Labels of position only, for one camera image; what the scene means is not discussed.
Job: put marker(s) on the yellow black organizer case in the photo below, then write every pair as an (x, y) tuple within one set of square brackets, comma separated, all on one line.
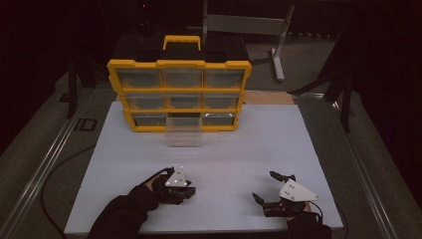
[(180, 63)]

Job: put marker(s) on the person's left hand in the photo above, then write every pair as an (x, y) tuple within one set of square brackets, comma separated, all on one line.
[(156, 187)]

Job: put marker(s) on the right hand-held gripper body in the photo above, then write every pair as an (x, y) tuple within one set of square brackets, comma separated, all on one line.
[(295, 192)]

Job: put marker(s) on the grey metal table frame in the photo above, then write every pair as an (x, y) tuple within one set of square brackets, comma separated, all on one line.
[(245, 25)]

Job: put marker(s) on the dark rectangular floor plate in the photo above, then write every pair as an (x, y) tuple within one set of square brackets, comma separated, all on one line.
[(85, 124)]

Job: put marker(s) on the wooden board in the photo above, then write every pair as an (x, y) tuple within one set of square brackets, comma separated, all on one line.
[(268, 98)]

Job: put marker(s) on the aluminium rail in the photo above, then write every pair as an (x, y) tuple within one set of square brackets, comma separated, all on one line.
[(43, 172), (365, 186)]

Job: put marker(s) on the set of clear organizer bins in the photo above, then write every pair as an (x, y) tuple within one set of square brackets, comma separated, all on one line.
[(139, 78)]

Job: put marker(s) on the black tripod stand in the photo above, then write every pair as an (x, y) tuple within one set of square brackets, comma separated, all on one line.
[(346, 99)]

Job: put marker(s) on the clear plastic drawer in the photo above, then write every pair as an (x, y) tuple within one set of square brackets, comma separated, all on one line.
[(184, 136)]

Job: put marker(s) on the person's right hand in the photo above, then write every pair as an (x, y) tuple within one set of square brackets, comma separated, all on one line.
[(307, 225)]

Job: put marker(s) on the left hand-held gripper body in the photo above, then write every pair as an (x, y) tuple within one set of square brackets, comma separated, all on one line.
[(175, 181)]

